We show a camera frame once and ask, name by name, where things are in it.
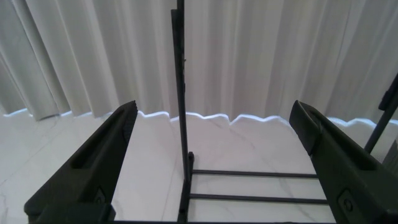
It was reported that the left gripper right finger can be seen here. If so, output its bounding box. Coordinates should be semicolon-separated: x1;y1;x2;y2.
289;100;398;223

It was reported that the black clothes rack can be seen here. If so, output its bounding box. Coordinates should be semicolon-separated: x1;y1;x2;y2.
170;0;398;224

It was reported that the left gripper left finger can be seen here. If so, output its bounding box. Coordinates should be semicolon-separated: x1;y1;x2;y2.
24;100;139;223

